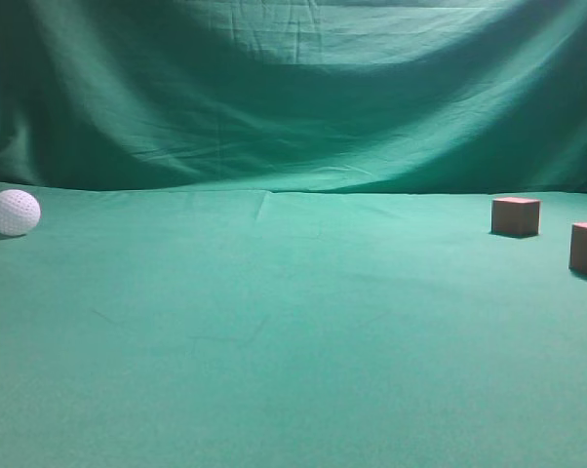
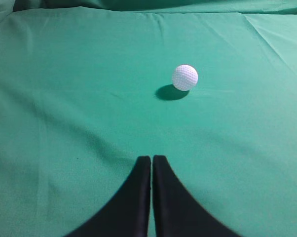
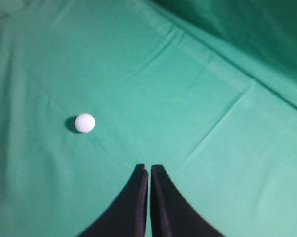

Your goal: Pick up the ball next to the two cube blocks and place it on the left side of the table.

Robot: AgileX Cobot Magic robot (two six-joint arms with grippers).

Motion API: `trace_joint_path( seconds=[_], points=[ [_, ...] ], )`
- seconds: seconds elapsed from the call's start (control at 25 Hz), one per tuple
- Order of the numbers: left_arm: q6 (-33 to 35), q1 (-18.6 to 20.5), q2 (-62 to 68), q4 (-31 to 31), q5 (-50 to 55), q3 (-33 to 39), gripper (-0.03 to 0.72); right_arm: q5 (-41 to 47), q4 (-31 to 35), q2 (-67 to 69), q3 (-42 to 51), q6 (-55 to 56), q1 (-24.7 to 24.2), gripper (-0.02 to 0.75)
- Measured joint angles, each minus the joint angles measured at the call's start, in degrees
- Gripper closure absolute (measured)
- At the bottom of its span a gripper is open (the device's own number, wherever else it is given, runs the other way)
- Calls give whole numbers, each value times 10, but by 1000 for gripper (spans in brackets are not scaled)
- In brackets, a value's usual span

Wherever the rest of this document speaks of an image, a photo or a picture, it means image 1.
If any far brown cube block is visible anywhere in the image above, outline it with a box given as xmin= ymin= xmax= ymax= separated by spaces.
xmin=490 ymin=197 xmax=541 ymax=238

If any green cloth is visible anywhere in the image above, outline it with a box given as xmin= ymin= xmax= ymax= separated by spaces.
xmin=0 ymin=1 xmax=587 ymax=467

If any white dimpled golf ball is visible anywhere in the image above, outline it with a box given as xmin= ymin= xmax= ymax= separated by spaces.
xmin=0 ymin=189 xmax=41 ymax=236

